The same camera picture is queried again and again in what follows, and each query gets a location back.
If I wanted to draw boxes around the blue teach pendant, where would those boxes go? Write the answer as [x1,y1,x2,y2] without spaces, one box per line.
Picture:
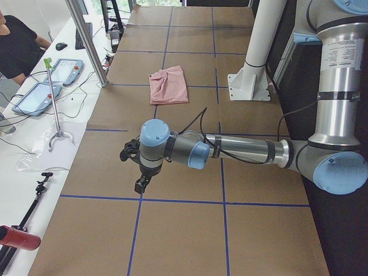
[11,82,52,116]
[44,57,84,87]

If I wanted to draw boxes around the black keyboard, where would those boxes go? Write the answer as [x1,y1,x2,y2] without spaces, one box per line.
[75,22,94,50]

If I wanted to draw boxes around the near blue teach pendant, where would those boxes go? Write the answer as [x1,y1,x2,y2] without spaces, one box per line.
[11,82,52,116]

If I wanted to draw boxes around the pink Snoopy t-shirt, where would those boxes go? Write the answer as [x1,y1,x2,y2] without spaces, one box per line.
[149,66,189,105]

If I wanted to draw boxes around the metal grabber stick green handle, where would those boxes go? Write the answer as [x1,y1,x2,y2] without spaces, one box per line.
[44,57,74,152]

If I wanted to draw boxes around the clear plastic bag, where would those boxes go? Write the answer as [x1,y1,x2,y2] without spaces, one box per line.
[17,121,87,171]

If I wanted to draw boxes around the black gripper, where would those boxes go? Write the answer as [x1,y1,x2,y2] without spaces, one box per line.
[120,139,161,193]

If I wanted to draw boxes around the far blue teach pendant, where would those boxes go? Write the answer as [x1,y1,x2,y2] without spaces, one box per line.
[44,57,84,87]

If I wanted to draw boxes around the red cylinder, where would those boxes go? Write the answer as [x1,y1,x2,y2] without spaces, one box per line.
[1,225,41,251]

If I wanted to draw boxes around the black power adapter box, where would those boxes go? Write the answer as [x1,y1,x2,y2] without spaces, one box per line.
[106,29,121,53]

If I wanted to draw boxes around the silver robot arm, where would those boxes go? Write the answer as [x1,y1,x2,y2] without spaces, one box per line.
[120,1,367,195]

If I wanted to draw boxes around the black tripod pole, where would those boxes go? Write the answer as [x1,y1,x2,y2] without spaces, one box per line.
[1,172,53,275]

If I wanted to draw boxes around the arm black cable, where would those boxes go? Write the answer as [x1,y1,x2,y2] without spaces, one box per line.
[178,99,320,165]

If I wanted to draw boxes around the person in black shirt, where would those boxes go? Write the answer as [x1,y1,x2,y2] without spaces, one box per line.
[1,14,51,86]

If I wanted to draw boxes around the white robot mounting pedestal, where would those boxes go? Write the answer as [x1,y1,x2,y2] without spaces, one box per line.
[228,0,286,101]

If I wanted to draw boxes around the aluminium frame post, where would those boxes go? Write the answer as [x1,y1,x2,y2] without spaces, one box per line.
[65,0,108,87]

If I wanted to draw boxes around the black computer mouse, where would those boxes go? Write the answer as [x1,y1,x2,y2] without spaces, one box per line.
[55,43,68,51]

